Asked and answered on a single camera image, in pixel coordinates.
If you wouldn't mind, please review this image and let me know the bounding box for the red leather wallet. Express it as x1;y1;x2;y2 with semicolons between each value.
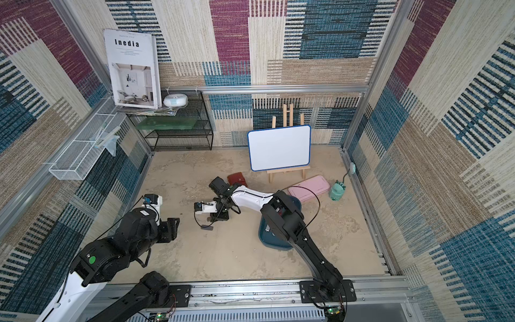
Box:
227;172;248;186

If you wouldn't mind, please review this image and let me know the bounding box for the black wire shelf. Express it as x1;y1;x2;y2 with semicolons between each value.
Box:
127;91;214;152

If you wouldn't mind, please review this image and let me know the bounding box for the teal plastic storage box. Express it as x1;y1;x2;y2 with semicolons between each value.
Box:
257;196;302;252

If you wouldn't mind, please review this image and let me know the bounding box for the pink plastic lid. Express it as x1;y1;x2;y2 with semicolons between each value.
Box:
288;175;330;203

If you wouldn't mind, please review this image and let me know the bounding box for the wooden easel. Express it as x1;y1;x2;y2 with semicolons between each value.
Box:
267;103;311;183

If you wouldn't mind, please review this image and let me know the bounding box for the Inedia magazine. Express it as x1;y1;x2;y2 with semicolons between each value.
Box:
103;29;162;109

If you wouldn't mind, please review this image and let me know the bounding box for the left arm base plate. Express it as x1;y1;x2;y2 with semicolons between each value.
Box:
161;284;192;309

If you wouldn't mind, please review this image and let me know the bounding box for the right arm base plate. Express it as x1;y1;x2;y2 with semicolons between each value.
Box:
299;279;357;304

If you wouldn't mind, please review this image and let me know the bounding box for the green board on shelf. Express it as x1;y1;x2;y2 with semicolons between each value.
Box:
136;116;198;130

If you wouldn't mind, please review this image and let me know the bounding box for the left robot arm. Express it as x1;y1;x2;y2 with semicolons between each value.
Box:
37;194;180;321

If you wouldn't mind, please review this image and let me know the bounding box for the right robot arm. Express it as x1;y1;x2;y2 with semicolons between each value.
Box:
194;177;356;303

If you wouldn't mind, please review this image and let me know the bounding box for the white round device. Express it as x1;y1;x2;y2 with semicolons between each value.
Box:
163;93;189;108

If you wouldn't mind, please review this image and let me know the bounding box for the white board blue frame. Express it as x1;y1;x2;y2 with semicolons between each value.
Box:
248;125;311;172

